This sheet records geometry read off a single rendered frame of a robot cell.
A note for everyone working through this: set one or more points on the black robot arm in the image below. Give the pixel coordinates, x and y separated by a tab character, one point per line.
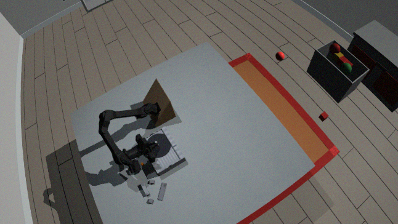
126	157

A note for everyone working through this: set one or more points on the dark grey round disc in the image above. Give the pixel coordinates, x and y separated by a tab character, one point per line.
164	145

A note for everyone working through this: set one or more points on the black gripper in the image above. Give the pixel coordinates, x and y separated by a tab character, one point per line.
150	155

